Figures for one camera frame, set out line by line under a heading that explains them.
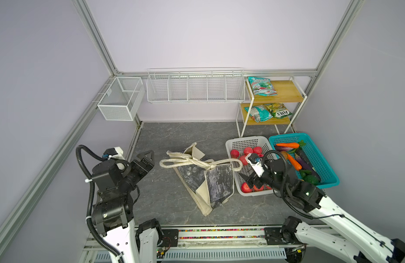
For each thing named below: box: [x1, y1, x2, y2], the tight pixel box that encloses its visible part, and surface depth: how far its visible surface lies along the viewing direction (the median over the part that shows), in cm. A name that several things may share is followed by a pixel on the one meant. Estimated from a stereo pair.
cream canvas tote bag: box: [159, 142, 243, 217], surface depth 75 cm
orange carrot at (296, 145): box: [275, 140, 306, 149], surface depth 104 cm
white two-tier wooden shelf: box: [235, 76, 308, 138], surface depth 96 cm
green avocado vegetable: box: [303, 174, 320, 186], surface depth 88 cm
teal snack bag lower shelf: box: [244, 104, 274, 123], surface depth 101 cm
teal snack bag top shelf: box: [247, 76, 279, 97], surface depth 90 cm
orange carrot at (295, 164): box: [287, 153, 303, 171], surface depth 98 cm
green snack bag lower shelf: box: [264, 102, 293, 119], surface depth 104 cm
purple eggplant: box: [294, 152, 321, 182], surface depth 96 cm
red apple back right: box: [252, 146, 263, 154], surface depth 103 cm
